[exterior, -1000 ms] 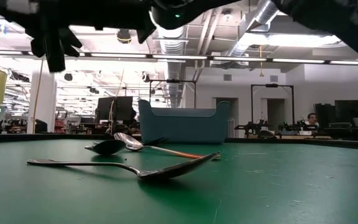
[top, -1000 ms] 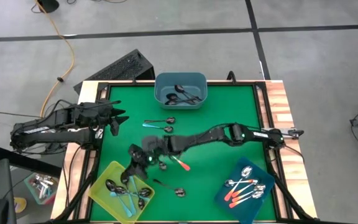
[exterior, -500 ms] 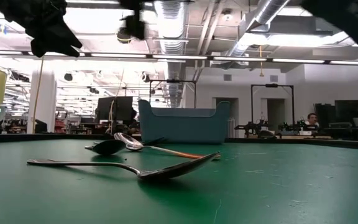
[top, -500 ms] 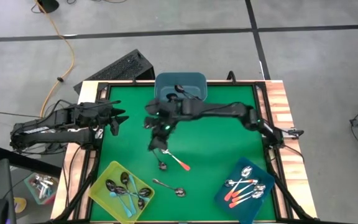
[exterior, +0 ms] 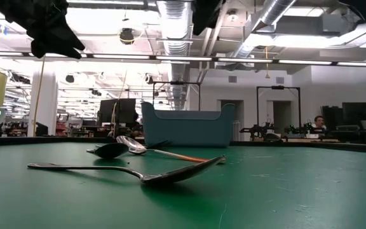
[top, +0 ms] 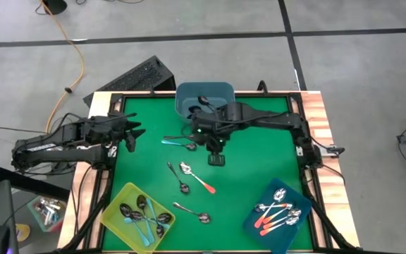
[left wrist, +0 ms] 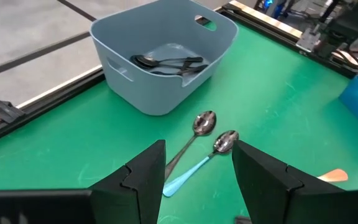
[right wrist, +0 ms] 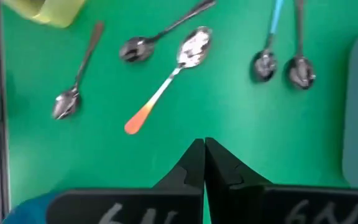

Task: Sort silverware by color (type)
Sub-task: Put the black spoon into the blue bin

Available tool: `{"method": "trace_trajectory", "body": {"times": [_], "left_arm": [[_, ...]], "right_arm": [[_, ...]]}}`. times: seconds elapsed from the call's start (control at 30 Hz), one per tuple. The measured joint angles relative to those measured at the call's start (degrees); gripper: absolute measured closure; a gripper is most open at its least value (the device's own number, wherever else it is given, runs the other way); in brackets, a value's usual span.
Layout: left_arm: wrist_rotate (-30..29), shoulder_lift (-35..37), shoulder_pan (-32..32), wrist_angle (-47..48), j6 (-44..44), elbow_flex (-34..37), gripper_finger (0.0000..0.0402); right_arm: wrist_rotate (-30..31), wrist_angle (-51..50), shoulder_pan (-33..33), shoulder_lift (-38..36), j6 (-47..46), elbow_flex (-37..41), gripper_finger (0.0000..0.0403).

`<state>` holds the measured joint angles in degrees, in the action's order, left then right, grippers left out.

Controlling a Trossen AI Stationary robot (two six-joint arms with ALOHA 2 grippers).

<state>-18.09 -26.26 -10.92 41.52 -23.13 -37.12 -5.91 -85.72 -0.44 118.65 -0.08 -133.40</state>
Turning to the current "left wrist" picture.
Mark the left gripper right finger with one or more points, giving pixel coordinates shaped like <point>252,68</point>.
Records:
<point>266,186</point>

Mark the grey-blue plastic tub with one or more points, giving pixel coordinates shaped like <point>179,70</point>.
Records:
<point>154,93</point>

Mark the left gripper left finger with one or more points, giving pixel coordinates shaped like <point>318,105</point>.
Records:
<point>141,186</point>

